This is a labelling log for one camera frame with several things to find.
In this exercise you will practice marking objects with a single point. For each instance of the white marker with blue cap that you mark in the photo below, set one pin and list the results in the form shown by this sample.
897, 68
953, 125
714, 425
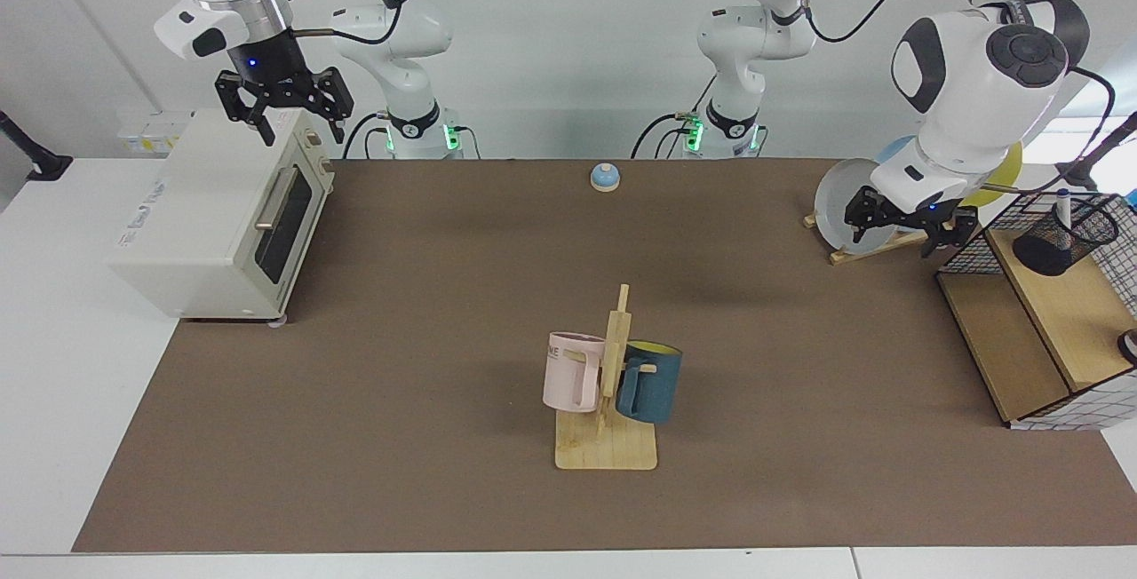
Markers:
1063, 219

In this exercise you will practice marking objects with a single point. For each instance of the black mesh pen holder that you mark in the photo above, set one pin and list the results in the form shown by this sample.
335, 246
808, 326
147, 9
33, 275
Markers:
1035, 255

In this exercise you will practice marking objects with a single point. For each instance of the wooden plate rack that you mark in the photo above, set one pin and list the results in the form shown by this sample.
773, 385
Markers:
875, 249

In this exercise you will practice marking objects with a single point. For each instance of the grey plate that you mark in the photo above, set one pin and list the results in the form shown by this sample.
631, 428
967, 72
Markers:
835, 197

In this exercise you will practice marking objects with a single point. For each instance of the light blue plate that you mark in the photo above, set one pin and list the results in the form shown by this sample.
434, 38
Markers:
893, 151

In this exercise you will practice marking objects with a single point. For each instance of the yellow plate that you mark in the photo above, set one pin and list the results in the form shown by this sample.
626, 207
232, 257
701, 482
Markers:
1008, 175

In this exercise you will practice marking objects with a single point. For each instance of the pale toaster oven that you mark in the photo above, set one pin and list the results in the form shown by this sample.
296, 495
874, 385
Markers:
195, 224

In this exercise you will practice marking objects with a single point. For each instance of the black tripod stand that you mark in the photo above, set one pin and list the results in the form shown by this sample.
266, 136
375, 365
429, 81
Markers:
1101, 153

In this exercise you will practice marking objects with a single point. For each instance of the small round black white thing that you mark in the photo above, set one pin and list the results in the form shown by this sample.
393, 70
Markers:
1130, 346

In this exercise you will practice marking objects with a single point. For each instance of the black clamp stand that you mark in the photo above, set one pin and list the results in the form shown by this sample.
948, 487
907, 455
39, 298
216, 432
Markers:
35, 162

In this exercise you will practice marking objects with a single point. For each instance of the dark blue cup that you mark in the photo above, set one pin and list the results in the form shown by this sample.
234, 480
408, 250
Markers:
653, 388

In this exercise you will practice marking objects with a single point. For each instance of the small blue round bell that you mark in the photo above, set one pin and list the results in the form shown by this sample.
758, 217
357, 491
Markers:
605, 177

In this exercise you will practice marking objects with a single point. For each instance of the pink cup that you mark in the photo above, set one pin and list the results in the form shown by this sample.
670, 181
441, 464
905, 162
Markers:
568, 375

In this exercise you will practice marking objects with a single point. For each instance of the brown table cloth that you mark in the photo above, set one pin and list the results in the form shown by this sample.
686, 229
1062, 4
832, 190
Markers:
444, 437

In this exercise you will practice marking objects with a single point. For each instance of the wooden cup stand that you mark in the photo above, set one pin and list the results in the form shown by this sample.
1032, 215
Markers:
608, 450

